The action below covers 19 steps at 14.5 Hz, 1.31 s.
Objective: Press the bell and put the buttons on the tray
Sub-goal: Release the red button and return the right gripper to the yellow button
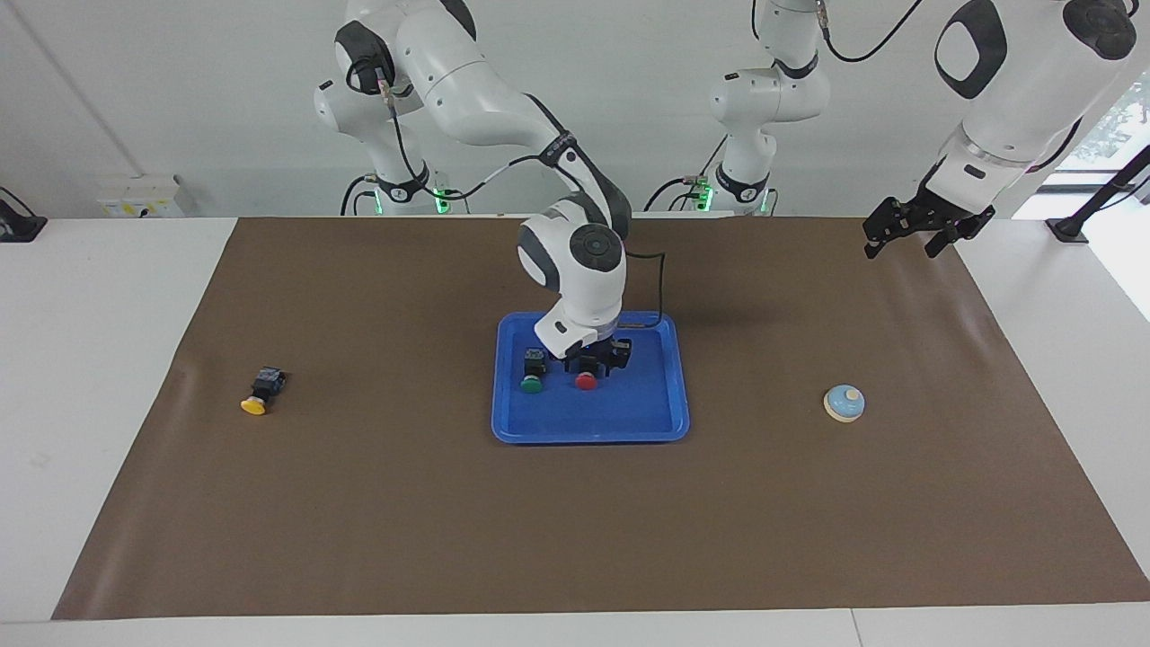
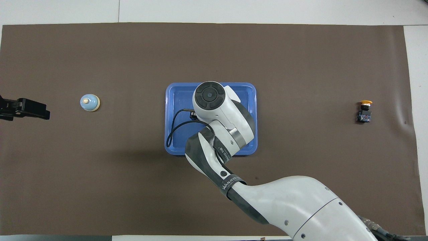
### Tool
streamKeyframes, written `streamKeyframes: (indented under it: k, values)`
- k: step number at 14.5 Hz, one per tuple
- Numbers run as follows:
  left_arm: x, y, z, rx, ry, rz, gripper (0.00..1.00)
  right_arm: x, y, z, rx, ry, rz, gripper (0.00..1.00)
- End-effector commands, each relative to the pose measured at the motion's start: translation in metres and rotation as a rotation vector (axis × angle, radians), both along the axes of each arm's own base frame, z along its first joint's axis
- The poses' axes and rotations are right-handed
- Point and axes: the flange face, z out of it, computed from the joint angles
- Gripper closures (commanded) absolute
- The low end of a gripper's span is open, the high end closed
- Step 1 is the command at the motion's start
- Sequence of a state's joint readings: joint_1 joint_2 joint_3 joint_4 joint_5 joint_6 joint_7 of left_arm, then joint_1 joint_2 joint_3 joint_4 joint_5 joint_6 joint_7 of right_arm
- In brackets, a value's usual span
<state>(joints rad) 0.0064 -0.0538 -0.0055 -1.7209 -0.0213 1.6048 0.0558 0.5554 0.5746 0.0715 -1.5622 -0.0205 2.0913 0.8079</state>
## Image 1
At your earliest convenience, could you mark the green mushroom push button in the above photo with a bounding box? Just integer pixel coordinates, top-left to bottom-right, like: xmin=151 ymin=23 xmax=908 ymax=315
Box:
xmin=519 ymin=346 xmax=551 ymax=395

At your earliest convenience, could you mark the light blue service bell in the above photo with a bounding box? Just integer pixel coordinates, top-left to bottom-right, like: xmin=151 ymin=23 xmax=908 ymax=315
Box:
xmin=823 ymin=384 xmax=867 ymax=424

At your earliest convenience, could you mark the yellow mushroom push button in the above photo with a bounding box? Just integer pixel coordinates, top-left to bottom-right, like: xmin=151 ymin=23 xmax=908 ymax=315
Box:
xmin=240 ymin=367 xmax=287 ymax=417

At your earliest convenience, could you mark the blue plastic tray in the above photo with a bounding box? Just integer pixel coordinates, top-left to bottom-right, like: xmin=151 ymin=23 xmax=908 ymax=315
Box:
xmin=491 ymin=311 xmax=691 ymax=446

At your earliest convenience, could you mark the black stand with pole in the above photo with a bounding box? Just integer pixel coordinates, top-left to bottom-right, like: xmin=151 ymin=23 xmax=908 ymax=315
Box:
xmin=1045 ymin=144 xmax=1150 ymax=245

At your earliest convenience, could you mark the brown table mat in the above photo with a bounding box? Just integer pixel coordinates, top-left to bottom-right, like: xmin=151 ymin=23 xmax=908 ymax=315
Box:
xmin=51 ymin=216 xmax=1150 ymax=621

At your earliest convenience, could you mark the black left arm base cable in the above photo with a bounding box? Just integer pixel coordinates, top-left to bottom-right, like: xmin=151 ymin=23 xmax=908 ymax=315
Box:
xmin=642 ymin=135 xmax=727 ymax=214

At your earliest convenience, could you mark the black arm base cable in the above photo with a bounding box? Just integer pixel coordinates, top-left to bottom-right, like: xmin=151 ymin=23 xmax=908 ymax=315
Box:
xmin=642 ymin=135 xmax=727 ymax=214
xmin=340 ymin=171 xmax=473 ymax=217

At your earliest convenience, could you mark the black right arm base cable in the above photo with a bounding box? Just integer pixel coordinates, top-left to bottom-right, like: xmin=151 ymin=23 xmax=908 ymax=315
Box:
xmin=340 ymin=171 xmax=473 ymax=217

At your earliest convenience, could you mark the white wall socket box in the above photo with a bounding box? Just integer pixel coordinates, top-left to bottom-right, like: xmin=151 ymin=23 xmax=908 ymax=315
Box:
xmin=95 ymin=174 xmax=185 ymax=219

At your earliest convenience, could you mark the black clamp mount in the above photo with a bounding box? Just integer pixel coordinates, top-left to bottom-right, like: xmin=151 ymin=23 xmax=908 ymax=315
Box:
xmin=0 ymin=186 xmax=49 ymax=244

